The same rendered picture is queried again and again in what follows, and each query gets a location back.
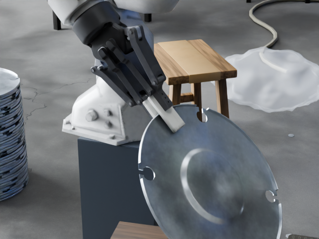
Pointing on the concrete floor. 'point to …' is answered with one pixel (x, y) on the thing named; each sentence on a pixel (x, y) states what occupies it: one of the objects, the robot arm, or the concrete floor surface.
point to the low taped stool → (194, 71)
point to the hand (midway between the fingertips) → (164, 113)
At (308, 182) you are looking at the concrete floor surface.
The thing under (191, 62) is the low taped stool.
